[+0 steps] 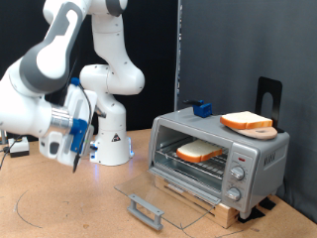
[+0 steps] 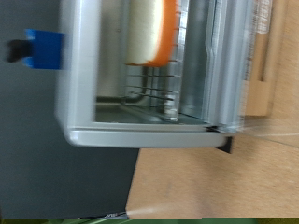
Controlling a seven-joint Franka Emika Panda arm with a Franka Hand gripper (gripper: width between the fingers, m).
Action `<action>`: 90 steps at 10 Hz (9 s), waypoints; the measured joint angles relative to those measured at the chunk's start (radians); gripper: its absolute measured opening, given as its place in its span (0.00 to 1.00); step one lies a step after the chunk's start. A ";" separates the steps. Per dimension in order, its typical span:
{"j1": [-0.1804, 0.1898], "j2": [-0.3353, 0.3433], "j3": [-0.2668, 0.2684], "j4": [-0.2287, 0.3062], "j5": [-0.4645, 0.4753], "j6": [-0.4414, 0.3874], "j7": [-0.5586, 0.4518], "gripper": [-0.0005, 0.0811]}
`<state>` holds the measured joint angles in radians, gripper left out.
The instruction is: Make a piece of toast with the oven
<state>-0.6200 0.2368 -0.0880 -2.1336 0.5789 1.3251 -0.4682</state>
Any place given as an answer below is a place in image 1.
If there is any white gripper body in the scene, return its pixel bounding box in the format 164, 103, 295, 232
60, 83, 98, 168

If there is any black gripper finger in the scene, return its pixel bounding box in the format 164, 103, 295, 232
94, 106, 108, 120

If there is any metal spatula with blue block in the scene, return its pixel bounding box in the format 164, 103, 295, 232
182, 98, 213, 119

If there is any white bread slice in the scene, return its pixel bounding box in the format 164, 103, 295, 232
175, 138, 224, 164
219, 111, 273, 131

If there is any silver oven knob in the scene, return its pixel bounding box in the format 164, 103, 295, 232
230, 166, 247, 181
225, 186, 242, 202

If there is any silver toaster oven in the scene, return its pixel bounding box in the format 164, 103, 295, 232
147, 108, 291, 220

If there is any emergency stop button box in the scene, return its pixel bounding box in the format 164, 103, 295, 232
8, 136, 31, 159

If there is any black backdrop curtain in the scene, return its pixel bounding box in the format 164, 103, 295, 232
0, 0, 181, 144

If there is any vertical metal pole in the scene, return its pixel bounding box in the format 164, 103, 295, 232
173, 0, 183, 112

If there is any grey backdrop curtain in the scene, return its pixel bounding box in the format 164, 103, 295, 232
179, 0, 317, 224

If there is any round tan wooden board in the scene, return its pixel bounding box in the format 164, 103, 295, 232
231, 126, 278, 141

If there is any black metal bookend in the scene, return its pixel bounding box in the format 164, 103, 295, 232
255, 76, 284, 134

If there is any slatted wooden box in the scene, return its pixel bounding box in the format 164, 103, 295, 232
154, 175, 241, 230

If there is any black foam pad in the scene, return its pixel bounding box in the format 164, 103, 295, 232
238, 207, 266, 224
259, 196, 276, 211

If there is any black camera cable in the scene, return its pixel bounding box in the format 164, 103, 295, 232
70, 77, 94, 175

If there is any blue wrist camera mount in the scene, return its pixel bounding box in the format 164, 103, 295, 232
68, 118, 89, 155

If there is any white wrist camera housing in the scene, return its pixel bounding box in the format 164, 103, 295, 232
39, 131, 65, 160

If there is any long hanging black cable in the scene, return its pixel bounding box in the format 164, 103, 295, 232
0, 134, 23, 171

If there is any wire oven rack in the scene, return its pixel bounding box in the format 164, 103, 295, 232
155, 136, 230, 181

